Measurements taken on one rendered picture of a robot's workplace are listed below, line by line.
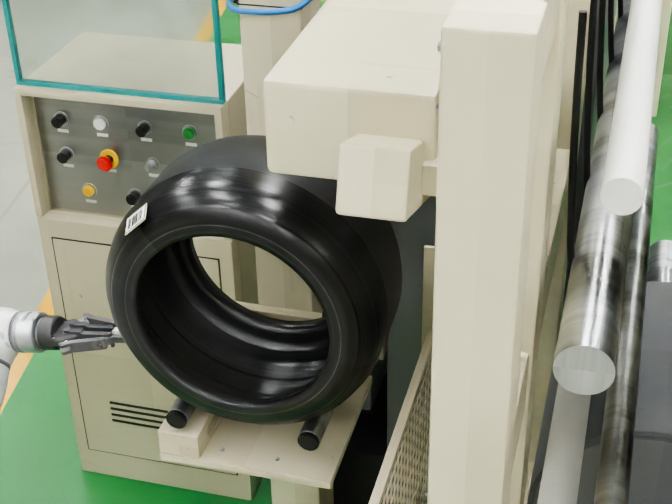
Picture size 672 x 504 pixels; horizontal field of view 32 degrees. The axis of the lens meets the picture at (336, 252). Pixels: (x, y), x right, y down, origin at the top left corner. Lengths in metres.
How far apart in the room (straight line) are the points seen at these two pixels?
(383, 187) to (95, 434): 2.16
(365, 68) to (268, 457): 1.04
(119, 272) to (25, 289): 2.36
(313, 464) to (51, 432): 1.59
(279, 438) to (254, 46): 0.82
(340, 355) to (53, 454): 1.77
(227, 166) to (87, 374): 1.40
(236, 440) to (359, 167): 1.08
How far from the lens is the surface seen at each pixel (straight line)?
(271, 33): 2.30
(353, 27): 1.80
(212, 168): 2.14
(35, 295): 4.52
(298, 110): 1.63
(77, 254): 3.18
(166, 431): 2.44
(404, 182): 1.52
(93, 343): 2.46
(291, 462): 2.43
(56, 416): 3.92
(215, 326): 2.54
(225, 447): 2.47
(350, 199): 1.54
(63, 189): 3.15
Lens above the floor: 2.43
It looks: 32 degrees down
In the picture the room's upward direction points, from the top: 1 degrees counter-clockwise
